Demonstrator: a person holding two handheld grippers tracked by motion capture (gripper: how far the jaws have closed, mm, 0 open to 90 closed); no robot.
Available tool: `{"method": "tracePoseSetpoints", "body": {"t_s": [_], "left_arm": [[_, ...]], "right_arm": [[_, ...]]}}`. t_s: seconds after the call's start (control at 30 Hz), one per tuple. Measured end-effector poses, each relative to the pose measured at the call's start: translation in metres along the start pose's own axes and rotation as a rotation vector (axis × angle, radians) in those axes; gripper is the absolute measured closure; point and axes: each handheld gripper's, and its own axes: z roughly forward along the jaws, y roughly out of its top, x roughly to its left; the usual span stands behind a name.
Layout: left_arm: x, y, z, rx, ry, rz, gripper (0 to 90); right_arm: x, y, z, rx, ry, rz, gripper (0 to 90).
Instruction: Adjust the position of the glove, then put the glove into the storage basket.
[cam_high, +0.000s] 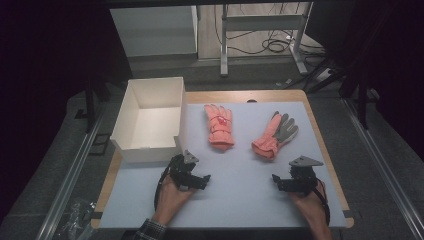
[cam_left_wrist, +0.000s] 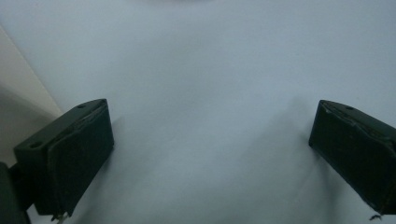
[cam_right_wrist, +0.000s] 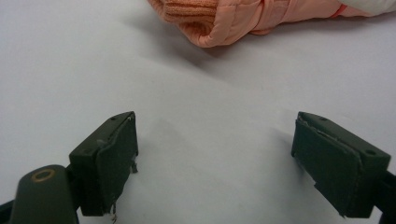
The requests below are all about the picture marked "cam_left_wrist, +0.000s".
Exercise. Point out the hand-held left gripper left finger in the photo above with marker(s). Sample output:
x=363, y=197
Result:
x=71, y=161

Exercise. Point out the light blue table mat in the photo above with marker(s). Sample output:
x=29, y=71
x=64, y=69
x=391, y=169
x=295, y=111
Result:
x=211, y=77

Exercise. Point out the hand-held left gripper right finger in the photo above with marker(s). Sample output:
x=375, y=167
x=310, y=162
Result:
x=355, y=149

